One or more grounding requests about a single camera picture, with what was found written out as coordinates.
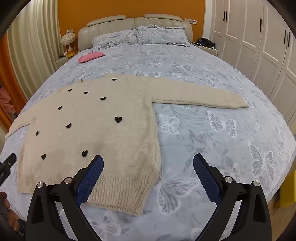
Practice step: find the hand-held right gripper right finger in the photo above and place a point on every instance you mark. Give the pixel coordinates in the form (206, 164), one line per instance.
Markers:
(205, 178)

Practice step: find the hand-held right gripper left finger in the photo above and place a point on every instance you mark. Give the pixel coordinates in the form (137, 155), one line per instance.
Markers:
(92, 176)

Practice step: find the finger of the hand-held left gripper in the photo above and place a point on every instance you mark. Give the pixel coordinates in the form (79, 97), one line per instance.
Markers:
(7, 165)

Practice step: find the beige sweater with black hearts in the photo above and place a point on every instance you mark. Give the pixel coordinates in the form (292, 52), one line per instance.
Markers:
(92, 129)

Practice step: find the person's left hand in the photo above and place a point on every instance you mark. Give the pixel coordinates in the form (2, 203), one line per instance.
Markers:
(4, 200)

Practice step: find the grey butterfly print bedspread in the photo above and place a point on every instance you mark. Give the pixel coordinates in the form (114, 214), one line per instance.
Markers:
(208, 139)

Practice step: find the pink clothing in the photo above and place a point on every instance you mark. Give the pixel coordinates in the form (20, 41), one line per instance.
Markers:
(5, 99)

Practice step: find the yellow storage box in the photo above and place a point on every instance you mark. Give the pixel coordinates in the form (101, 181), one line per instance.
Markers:
(289, 190)

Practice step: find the orange curtain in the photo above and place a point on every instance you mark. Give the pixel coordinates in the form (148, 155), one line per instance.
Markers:
(9, 74)

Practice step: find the white nightstand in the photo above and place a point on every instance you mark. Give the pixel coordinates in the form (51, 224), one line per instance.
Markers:
(209, 49)
(61, 63)

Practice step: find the pink pouch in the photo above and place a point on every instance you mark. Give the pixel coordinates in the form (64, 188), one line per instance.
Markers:
(91, 57)

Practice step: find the cream curtain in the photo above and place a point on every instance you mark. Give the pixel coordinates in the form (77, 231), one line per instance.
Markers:
(30, 46)

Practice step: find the dark bag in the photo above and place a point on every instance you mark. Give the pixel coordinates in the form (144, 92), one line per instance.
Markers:
(207, 42)

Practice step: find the white fluffy ornament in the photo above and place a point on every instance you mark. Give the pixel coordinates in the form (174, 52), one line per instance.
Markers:
(68, 38)

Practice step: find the white wardrobe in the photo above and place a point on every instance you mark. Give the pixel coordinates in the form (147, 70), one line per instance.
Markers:
(254, 46)

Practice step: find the beige padded headboard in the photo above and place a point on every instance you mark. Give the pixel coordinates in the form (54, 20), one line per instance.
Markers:
(111, 25)

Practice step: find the white wall switch panel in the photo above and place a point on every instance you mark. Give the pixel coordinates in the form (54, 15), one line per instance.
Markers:
(192, 21)

